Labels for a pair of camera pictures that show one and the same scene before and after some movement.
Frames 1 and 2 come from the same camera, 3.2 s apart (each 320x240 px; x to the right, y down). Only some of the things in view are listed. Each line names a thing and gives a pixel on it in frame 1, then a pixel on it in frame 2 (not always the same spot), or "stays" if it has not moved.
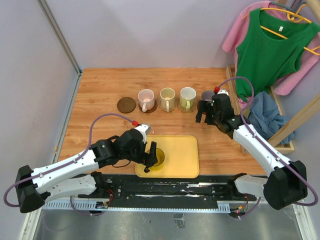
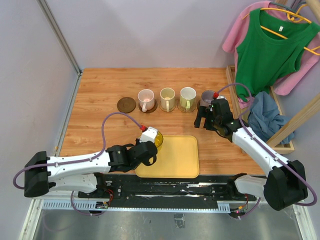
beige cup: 167,99 stays
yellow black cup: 160,157 → 159,139
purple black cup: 207,95 stays
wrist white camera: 144,129 → 148,135
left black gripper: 152,159 → 137,142
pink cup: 146,99 stays
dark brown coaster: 198,108 stays
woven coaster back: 170,110 stays
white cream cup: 187,97 stays
